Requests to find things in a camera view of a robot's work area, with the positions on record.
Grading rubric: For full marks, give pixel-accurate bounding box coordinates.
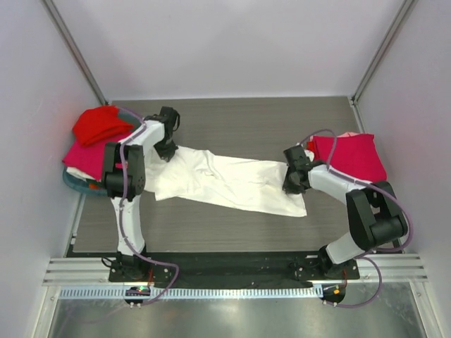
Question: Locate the white printed t shirt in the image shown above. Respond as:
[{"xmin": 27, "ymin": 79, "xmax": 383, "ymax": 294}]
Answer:
[{"xmin": 144, "ymin": 146, "xmax": 307, "ymax": 218}]

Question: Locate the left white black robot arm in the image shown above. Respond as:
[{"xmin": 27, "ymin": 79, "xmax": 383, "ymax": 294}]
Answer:
[{"xmin": 101, "ymin": 106, "xmax": 180, "ymax": 282}]

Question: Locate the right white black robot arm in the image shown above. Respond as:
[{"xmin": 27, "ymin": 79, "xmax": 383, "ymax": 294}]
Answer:
[{"xmin": 283, "ymin": 145, "xmax": 408, "ymax": 279}]

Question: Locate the folded red t shirt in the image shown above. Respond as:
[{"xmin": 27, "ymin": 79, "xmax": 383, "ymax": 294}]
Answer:
[{"xmin": 306, "ymin": 141, "xmax": 317, "ymax": 159}]

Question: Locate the folded magenta t shirt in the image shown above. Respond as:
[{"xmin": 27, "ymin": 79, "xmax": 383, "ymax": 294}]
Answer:
[{"xmin": 310, "ymin": 134, "xmax": 388, "ymax": 182}]

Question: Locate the red crumpled t shirt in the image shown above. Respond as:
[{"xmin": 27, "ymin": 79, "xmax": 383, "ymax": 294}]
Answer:
[{"xmin": 73, "ymin": 106, "xmax": 134, "ymax": 146}]

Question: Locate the magenta t shirt in basket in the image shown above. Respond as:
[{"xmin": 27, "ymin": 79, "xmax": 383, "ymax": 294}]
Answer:
[{"xmin": 63, "ymin": 134, "xmax": 126, "ymax": 180}]

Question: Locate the teal plastic basket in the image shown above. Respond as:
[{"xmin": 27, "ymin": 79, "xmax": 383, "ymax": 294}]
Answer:
[{"xmin": 62, "ymin": 107, "xmax": 142, "ymax": 196}]

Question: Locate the aluminium rail front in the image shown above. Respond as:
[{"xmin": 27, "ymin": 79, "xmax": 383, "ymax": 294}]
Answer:
[{"xmin": 43, "ymin": 253, "xmax": 428, "ymax": 285}]

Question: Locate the left aluminium frame post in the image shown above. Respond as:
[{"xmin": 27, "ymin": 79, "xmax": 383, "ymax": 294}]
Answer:
[{"xmin": 41, "ymin": 0, "xmax": 109, "ymax": 105}]

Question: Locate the aluminium frame post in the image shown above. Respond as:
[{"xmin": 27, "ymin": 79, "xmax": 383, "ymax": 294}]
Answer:
[
  {"xmin": 41, "ymin": 0, "xmax": 109, "ymax": 105},
  {"xmin": 350, "ymin": 0, "xmax": 417, "ymax": 106}
]

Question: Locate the slotted cable duct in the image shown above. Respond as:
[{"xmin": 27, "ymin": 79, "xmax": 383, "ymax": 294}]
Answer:
[{"xmin": 59, "ymin": 285, "xmax": 323, "ymax": 300}]

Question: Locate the right aluminium frame post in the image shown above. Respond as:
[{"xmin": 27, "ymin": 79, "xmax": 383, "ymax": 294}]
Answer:
[{"xmin": 350, "ymin": 0, "xmax": 417, "ymax": 106}]

